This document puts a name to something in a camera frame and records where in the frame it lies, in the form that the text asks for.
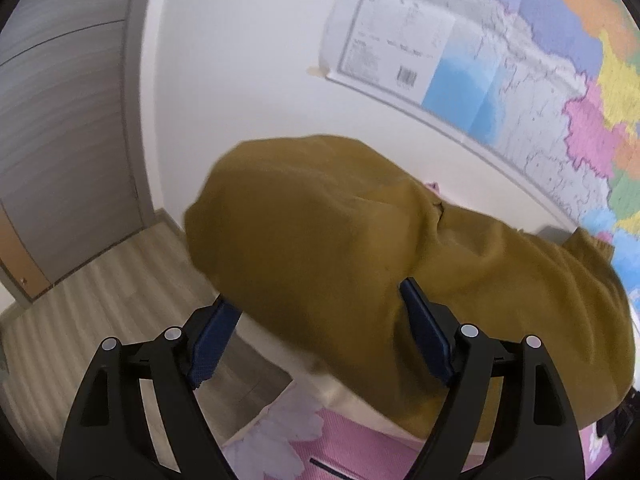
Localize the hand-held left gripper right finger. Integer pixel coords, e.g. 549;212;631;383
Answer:
398;277;585;480

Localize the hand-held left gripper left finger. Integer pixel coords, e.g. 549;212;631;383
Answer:
57;294;243;480

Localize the mustard brown jacket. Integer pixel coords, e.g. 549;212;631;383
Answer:
182;134;637;446

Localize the pink daisy bed sheet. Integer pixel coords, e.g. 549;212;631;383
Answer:
222;180;640;480

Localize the brown wooden panel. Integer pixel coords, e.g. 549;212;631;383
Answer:
0;205;51;303

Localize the grey door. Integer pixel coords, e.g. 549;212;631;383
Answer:
0;0;161;291

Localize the colourful wall map poster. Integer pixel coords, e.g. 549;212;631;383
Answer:
325;0;640;281

